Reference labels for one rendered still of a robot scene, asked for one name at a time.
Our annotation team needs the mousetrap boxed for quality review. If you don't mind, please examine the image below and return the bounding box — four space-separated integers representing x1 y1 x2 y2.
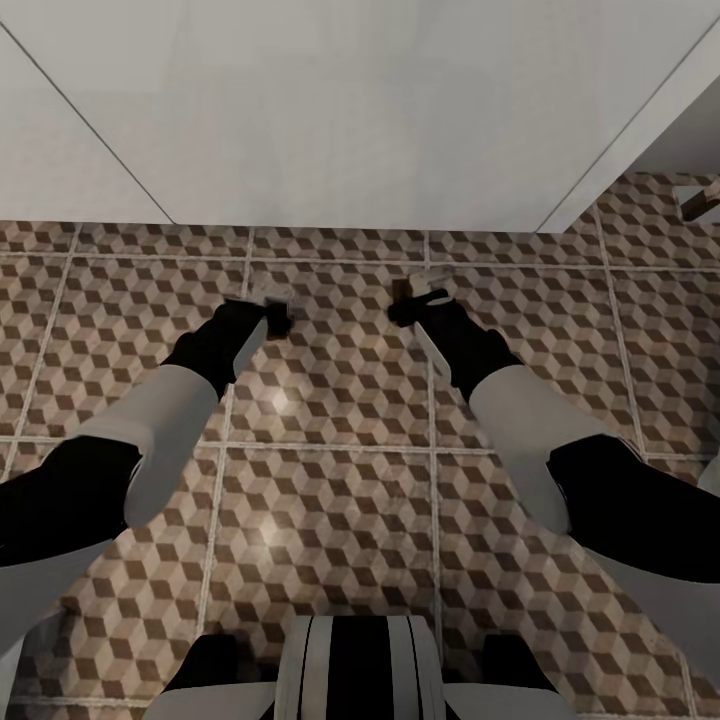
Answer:
265 302 288 341
392 279 413 303

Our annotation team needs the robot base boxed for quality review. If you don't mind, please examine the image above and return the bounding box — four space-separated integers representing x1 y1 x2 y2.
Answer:
142 635 579 720

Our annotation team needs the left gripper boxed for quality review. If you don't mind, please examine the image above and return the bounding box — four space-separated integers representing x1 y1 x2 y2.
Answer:
258 307 293 336

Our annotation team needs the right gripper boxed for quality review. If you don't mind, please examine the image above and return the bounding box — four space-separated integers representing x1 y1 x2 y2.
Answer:
388 289 449 328

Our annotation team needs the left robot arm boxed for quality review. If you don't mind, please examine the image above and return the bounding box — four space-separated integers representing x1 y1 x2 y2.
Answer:
0 283 297 659

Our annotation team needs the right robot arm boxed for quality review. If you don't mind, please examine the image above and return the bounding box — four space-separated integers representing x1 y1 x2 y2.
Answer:
388 265 720 691

